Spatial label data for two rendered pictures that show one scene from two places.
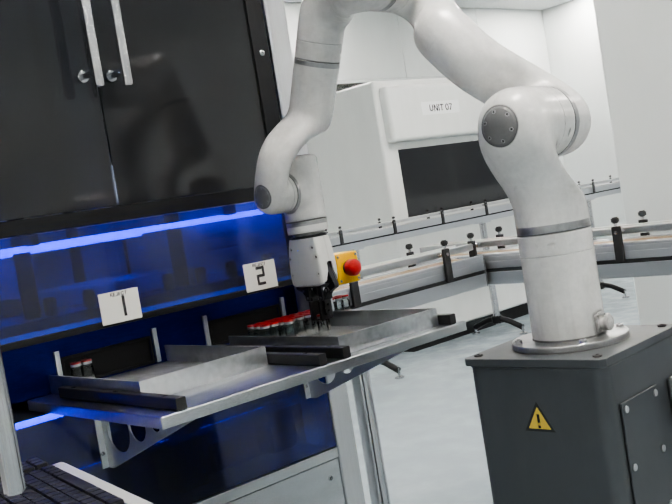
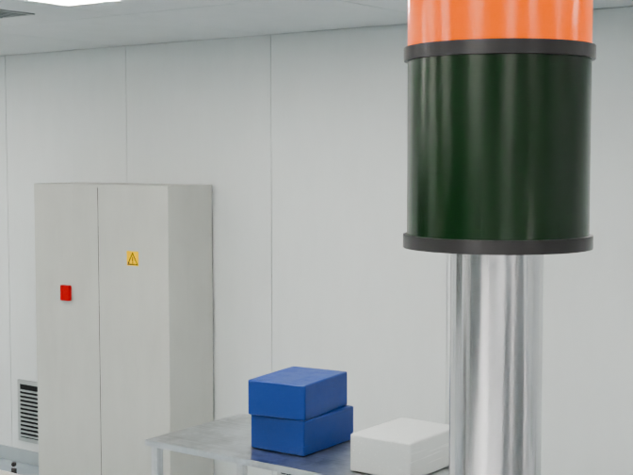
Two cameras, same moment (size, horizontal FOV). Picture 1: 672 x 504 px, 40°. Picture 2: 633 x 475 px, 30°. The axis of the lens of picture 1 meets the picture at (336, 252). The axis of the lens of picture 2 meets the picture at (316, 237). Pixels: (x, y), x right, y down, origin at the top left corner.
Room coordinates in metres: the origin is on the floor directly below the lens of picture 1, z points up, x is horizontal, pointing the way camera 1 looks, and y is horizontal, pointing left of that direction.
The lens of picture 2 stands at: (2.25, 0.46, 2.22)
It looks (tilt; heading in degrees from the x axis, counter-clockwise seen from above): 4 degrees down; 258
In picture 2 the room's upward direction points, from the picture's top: straight up
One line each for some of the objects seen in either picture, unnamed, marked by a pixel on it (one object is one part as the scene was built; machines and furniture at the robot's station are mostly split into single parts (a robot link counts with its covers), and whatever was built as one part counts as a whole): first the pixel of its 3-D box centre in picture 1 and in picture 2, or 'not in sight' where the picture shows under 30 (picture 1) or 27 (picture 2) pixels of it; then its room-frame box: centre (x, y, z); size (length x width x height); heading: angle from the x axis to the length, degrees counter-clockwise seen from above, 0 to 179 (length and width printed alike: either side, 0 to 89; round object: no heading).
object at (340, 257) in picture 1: (338, 268); not in sight; (2.18, 0.00, 1.00); 0.08 x 0.07 x 0.07; 42
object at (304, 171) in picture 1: (299, 188); not in sight; (1.89, 0.05, 1.19); 0.09 x 0.08 x 0.13; 138
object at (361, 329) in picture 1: (331, 331); not in sight; (1.84, 0.03, 0.90); 0.34 x 0.26 x 0.04; 41
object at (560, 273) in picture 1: (562, 286); not in sight; (1.52, -0.36, 0.95); 0.19 x 0.19 x 0.18
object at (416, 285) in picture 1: (386, 280); not in sight; (2.47, -0.12, 0.92); 0.69 x 0.16 x 0.16; 132
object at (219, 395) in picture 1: (253, 363); not in sight; (1.76, 0.19, 0.87); 0.70 x 0.48 x 0.02; 132
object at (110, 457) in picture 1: (149, 440); not in sight; (1.58, 0.37, 0.80); 0.34 x 0.03 x 0.13; 42
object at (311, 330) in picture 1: (296, 327); not in sight; (1.92, 0.11, 0.90); 0.18 x 0.02 x 0.05; 131
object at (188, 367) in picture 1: (155, 370); not in sight; (1.70, 0.36, 0.90); 0.34 x 0.26 x 0.04; 42
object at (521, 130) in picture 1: (533, 160); not in sight; (1.50, -0.34, 1.16); 0.19 x 0.12 x 0.24; 138
